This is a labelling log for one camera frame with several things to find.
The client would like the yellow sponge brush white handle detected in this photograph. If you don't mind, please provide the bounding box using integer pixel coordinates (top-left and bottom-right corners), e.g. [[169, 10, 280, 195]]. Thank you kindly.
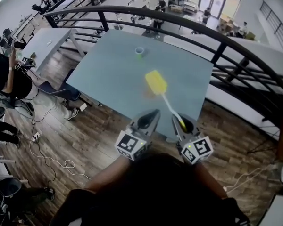
[[145, 70, 187, 129]]

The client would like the person's left forearm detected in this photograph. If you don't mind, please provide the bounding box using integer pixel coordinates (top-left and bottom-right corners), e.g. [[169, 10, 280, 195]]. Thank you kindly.
[[84, 159, 133, 193]]

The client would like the person's right forearm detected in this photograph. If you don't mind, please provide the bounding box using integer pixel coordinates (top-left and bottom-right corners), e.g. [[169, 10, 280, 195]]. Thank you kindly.
[[195, 162, 228, 199]]

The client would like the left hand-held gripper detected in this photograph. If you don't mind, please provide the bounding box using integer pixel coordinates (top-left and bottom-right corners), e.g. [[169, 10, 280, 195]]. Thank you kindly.
[[115, 109, 161, 161]]

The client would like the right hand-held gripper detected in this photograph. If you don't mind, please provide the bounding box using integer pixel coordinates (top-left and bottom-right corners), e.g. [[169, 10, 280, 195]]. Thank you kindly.
[[171, 113, 214, 165]]

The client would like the white table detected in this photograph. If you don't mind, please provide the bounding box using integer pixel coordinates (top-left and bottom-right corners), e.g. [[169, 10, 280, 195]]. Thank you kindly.
[[21, 28, 85, 76]]

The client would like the white floor cable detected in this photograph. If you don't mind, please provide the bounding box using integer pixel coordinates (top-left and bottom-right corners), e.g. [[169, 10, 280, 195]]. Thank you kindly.
[[226, 165, 276, 194], [29, 139, 92, 180]]

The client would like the black metal railing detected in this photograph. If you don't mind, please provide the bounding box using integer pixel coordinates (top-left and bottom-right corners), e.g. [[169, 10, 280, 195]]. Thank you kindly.
[[42, 5, 283, 136]]

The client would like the person's black shirt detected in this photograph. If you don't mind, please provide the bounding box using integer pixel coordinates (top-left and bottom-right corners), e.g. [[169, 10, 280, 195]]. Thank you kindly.
[[49, 153, 250, 226]]

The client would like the dark blue chair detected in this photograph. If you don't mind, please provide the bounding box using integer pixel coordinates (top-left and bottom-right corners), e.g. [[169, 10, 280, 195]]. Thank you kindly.
[[39, 68, 82, 101]]

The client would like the green cup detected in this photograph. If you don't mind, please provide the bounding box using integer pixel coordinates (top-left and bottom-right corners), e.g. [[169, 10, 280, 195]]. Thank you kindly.
[[134, 47, 145, 60]]

